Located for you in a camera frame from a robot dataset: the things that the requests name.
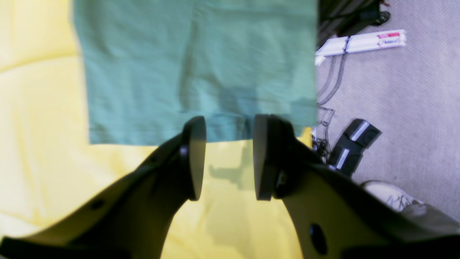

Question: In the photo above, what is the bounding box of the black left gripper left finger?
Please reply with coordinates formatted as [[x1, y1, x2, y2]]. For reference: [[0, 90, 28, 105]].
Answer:
[[1, 116, 207, 259]]

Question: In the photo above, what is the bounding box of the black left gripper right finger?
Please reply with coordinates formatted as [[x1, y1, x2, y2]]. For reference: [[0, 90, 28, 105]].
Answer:
[[253, 114, 459, 259]]

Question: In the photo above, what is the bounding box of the grey shoe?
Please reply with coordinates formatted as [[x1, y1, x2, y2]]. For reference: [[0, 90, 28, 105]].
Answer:
[[360, 181, 460, 234]]

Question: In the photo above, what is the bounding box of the green T-shirt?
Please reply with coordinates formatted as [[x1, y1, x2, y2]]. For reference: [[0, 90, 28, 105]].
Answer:
[[72, 0, 318, 146]]

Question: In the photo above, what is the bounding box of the yellow table cloth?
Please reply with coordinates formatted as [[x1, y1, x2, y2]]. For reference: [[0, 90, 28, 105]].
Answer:
[[0, 0, 303, 259]]

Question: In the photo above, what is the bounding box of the black foot pedal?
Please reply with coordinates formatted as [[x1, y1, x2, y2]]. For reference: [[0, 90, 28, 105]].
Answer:
[[327, 119, 382, 178]]

